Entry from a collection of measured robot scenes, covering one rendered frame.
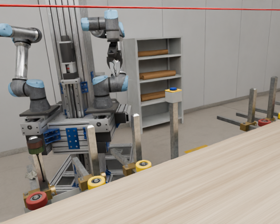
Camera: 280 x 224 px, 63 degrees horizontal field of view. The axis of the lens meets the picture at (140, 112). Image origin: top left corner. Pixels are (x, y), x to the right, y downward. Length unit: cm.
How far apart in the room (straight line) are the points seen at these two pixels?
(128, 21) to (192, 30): 135
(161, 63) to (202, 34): 111
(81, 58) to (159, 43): 259
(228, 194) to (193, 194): 14
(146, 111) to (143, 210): 349
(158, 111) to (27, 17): 264
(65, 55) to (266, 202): 152
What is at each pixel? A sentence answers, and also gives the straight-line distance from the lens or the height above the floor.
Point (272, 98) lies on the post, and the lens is 210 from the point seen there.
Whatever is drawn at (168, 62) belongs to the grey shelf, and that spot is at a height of 110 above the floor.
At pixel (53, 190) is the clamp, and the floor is 86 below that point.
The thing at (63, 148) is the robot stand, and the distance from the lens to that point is 191.
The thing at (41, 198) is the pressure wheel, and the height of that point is 91.
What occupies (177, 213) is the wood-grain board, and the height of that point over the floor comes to 90.
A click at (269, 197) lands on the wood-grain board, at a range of 105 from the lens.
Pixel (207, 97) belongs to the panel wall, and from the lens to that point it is 520.
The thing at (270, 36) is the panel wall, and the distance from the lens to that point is 654.
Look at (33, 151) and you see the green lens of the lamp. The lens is 103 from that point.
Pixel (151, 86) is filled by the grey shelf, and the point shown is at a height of 70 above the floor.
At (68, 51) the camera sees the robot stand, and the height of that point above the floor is 146.
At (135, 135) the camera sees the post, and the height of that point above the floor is 102.
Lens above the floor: 150
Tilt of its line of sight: 17 degrees down
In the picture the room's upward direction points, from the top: 4 degrees counter-clockwise
